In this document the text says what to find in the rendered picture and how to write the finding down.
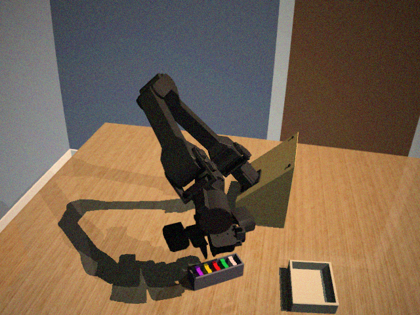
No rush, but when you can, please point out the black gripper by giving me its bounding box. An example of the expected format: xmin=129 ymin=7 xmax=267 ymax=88
xmin=163 ymin=203 xmax=255 ymax=259

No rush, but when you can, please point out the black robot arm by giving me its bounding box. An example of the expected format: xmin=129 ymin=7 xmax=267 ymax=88
xmin=136 ymin=73 xmax=262 ymax=255

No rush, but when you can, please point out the purple fuse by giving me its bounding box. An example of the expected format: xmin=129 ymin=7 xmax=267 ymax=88
xmin=196 ymin=266 xmax=203 ymax=277

